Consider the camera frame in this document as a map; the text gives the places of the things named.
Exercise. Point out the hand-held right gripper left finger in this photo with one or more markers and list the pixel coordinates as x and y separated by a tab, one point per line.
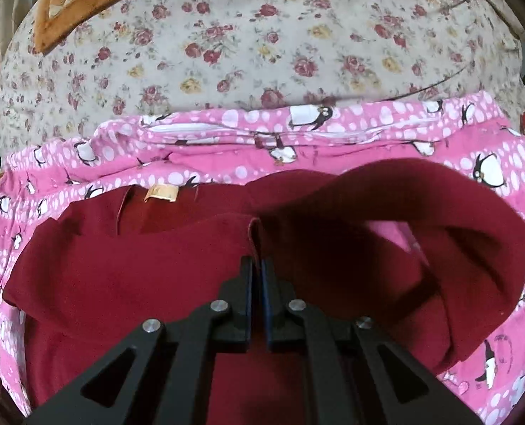
247	292

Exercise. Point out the pink penguin print blanket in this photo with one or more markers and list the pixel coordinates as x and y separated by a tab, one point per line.
333	146

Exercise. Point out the dark red garment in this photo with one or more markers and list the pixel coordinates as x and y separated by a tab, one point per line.
111	274

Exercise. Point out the orange quilted cushion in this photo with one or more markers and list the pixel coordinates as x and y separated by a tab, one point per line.
80	13

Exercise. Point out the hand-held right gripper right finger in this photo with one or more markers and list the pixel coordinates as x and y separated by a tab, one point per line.
266	301

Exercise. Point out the floral bed sheet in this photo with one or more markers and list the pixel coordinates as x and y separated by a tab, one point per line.
244	53

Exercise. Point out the beige cloth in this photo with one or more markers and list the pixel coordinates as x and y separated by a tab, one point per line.
497	4

